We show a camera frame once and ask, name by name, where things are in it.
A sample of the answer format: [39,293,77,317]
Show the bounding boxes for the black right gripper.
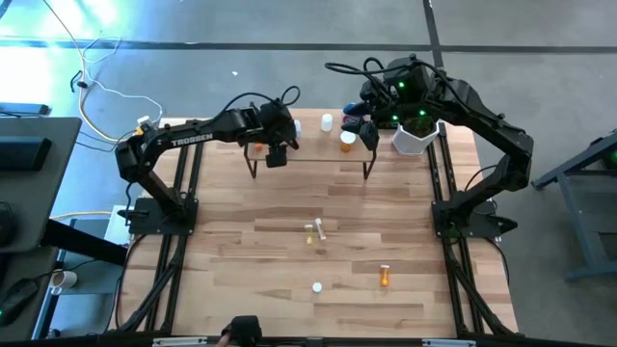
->
[340,79,394,136]

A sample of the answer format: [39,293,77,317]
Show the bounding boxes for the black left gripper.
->
[257,100,302,151]

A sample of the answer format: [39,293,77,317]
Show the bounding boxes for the wide amber bottle white cap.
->
[338,130,359,154]

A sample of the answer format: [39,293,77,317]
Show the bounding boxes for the blue cap medicine bottle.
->
[342,101,370,124]

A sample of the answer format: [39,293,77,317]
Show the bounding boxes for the wooden shelf black metal legs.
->
[243,108,381,180]

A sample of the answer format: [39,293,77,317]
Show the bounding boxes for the white hexagonal planter pot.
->
[390,120,442,157]

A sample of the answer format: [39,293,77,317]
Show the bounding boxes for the green potted plant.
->
[403,115,438,140]

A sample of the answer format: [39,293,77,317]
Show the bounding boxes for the black object bottom edge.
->
[219,314,264,347]

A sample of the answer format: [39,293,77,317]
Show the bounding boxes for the black desk leg bar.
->
[41,219,130,267]

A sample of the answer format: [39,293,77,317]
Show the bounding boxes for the blue-grey metal table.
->
[530,130,617,283]

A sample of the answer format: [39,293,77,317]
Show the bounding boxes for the dark grey desk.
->
[0,245,60,342]
[0,117,83,255]

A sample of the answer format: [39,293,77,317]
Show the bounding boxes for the white paper cup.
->
[49,269,79,297]

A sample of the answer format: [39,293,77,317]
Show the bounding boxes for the black rectangular box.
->
[0,136,53,173]

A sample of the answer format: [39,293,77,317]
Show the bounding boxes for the dark flat device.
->
[0,102,52,118]

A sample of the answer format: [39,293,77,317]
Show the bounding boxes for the black round object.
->
[0,200,21,248]

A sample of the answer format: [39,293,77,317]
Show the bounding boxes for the black computer mouse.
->
[0,278,40,328]

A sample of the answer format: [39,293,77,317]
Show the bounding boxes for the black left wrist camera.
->
[265,143,289,170]

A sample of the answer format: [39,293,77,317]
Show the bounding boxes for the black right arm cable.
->
[324,56,416,78]

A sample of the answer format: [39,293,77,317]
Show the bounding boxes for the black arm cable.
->
[324,56,416,78]
[222,85,303,117]

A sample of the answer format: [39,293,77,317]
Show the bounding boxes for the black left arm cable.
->
[222,85,303,117]

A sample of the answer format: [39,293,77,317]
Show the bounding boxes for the black aluminium table frame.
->
[109,118,520,338]

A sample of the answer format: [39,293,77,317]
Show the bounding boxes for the white floor cable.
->
[79,36,165,124]

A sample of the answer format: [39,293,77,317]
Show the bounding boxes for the white cable with plug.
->
[41,0,141,144]

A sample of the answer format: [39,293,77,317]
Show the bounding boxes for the black cable plug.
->
[69,69,93,93]

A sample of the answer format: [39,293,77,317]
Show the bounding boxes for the silver metal bracket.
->
[151,336,209,347]
[421,337,478,347]

